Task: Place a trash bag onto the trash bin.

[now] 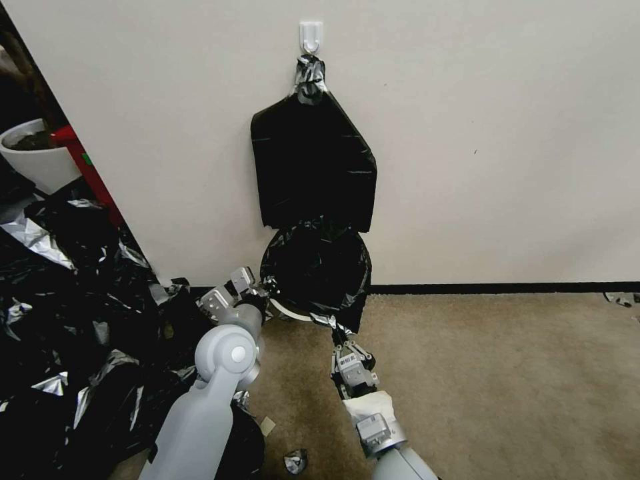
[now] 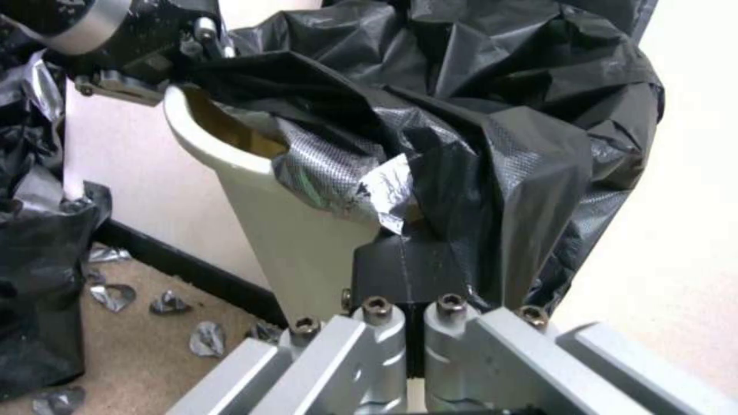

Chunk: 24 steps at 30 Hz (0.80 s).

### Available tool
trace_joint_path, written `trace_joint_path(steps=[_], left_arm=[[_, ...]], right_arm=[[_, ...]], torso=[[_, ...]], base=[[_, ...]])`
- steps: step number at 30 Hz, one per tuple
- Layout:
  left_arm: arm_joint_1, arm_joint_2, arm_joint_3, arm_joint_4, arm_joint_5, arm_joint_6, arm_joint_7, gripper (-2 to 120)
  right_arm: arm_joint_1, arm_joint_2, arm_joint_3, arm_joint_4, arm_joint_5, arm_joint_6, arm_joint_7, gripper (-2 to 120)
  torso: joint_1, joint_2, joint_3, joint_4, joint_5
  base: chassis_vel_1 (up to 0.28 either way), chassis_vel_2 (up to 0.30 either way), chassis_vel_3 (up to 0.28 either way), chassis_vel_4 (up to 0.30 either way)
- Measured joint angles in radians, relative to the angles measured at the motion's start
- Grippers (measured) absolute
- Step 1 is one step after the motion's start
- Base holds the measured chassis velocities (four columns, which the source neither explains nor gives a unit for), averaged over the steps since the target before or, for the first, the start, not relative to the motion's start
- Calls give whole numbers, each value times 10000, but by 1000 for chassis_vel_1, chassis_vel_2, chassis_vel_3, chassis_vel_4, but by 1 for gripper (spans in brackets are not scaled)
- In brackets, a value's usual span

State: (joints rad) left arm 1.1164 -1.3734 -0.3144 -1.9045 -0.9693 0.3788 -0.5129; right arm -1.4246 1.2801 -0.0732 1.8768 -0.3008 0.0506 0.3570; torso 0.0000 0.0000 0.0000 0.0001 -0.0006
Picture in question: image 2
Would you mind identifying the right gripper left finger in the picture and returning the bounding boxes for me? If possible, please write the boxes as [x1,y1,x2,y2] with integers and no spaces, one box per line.
[170,235,414,415]

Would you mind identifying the crumpled black plastic bag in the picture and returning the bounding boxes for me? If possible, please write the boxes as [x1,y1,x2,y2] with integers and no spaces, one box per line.
[0,25,114,390]

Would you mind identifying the black plastic trash bag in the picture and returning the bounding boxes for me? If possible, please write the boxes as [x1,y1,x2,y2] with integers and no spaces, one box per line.
[187,0,668,312]

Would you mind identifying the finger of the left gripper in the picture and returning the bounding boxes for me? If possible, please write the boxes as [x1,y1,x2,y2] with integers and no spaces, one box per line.
[183,16,238,61]
[74,71,174,105]

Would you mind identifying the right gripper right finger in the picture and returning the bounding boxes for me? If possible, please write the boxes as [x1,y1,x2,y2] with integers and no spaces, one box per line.
[402,235,738,415]

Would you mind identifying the cream plastic trash bin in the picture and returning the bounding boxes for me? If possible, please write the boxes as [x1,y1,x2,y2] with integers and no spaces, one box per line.
[163,84,393,330]

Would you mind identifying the torn black bag scrap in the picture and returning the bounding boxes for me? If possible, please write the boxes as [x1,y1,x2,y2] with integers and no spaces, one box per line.
[149,290,195,315]
[31,385,88,415]
[89,283,137,313]
[247,322,284,343]
[86,245,133,265]
[188,321,227,358]

